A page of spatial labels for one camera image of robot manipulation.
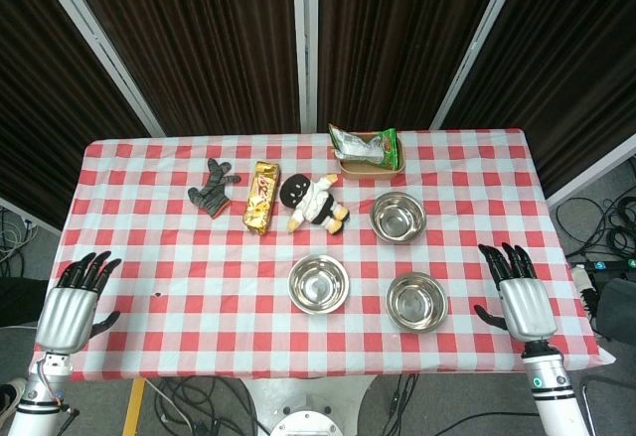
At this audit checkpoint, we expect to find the brown paper tray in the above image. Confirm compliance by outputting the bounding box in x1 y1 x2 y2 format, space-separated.
339 131 406 181

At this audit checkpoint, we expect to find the red white checkered tablecloth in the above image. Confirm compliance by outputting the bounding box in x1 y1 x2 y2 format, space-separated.
32 127 615 381

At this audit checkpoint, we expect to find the black bag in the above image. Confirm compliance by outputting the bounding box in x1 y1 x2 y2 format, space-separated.
595 278 636 341

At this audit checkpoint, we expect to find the stainless steel bowl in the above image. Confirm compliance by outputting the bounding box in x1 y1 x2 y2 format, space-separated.
386 271 448 333
287 254 351 316
369 191 428 245

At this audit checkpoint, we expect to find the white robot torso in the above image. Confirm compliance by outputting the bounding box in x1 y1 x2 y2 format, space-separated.
240 375 377 436

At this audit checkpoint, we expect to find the gray striped knit glove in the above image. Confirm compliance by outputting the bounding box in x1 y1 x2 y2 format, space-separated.
187 157 242 221

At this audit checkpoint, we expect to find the white partition post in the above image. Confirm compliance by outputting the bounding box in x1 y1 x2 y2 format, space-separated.
306 0 320 133
30 0 166 138
291 0 306 134
429 0 513 130

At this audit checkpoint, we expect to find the black headed plush doll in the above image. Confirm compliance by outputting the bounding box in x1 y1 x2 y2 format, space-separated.
279 172 351 234

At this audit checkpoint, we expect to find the black power strip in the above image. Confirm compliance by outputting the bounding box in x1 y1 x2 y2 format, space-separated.
567 256 636 274

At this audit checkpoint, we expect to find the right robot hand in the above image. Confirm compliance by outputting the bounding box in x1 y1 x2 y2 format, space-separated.
473 241 558 344

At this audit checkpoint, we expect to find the dark brown partition panel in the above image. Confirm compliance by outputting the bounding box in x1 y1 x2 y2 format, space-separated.
441 0 636 197
0 0 153 231
317 0 508 132
62 0 302 137

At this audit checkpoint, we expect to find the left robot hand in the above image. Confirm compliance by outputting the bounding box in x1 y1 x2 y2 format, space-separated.
34 250 123 356

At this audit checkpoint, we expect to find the black floor cable bundle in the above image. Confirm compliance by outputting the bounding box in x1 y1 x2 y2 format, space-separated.
0 207 39 278
385 373 423 436
555 192 636 263
151 374 259 436

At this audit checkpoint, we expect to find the green white snack bag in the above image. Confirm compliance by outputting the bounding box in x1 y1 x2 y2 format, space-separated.
327 122 401 172

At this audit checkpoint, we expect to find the gold snack package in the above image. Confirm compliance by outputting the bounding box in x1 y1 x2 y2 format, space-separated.
241 160 282 236

